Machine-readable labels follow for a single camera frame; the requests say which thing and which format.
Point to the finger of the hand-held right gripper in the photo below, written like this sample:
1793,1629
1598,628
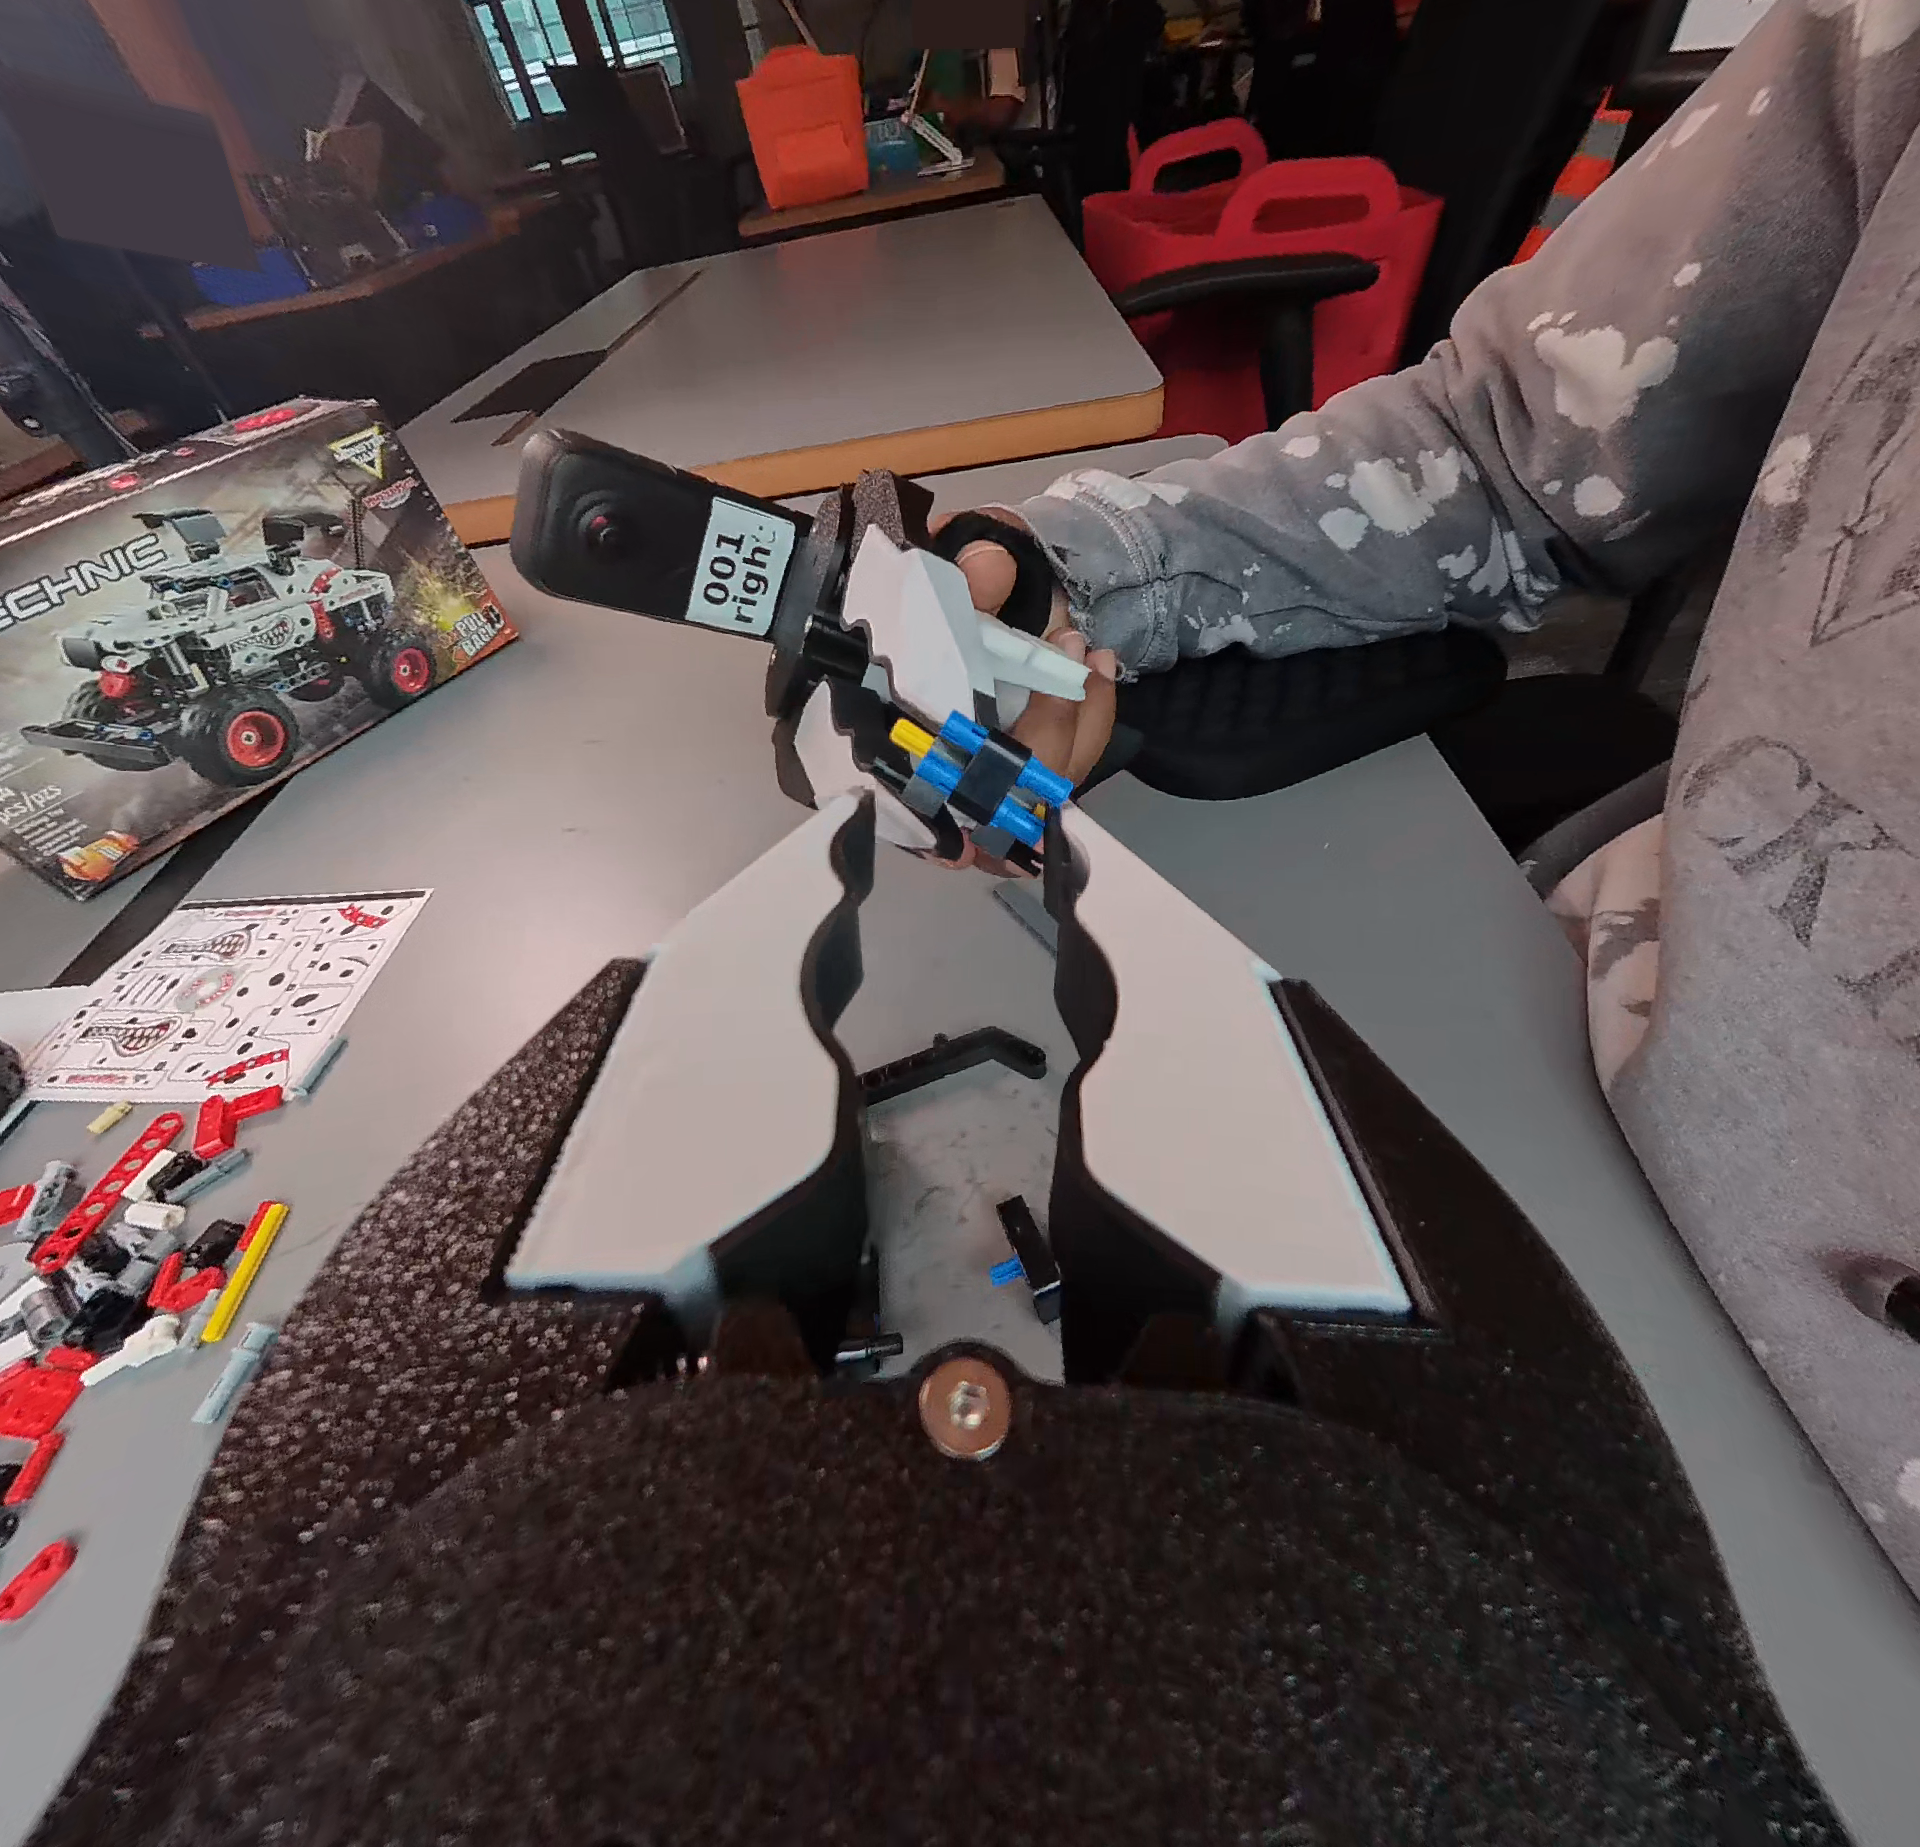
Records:
822,758
922,624

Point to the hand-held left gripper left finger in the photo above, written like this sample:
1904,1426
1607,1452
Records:
706,1097

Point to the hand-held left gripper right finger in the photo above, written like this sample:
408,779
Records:
1232,1127

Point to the small grey black brick assembly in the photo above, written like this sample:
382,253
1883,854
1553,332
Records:
991,782

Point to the person's right forearm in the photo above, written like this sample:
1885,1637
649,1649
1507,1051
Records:
1352,497

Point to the person's right hand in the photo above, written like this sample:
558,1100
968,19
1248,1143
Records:
1081,723

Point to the black angled beam, blue pin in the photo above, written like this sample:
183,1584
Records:
1036,1248

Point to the thin black toy beam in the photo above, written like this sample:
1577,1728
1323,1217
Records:
962,1048

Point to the grey table with wooden edge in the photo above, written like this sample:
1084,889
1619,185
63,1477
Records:
841,347

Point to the wooden bench with blue bins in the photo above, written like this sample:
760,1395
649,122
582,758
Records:
346,288

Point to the pale grey toy connector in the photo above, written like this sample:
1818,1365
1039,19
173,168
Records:
318,1067

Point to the black mesh chair armrest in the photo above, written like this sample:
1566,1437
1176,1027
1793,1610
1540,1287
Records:
1307,707

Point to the toy monster truck box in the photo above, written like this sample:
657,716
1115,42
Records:
226,617

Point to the orange bag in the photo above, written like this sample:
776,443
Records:
802,130

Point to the black office chair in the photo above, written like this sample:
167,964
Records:
1246,283

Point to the yellow toy axle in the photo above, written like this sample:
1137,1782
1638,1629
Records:
247,1266

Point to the white sticker sheet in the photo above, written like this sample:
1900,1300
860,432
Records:
226,977

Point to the paned window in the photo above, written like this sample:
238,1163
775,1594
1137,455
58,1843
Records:
557,10

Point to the red felt tote bag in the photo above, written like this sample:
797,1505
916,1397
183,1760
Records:
1291,228

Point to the light grey toy connector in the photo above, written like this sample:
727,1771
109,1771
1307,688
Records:
236,1373

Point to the pile of red white pieces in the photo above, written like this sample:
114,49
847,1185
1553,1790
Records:
113,1187

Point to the person's torso in grey sweatshirt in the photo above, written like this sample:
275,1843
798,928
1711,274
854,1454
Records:
1801,828

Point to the orange striped safety cone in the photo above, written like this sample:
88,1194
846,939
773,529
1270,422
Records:
1577,175

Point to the black office chair frame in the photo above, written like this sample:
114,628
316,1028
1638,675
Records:
1592,768

